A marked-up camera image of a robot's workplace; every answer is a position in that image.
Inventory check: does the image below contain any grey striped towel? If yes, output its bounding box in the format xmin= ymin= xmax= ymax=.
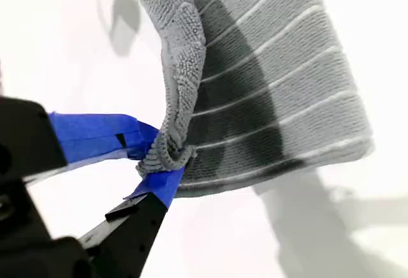
xmin=114 ymin=0 xmax=377 ymax=199

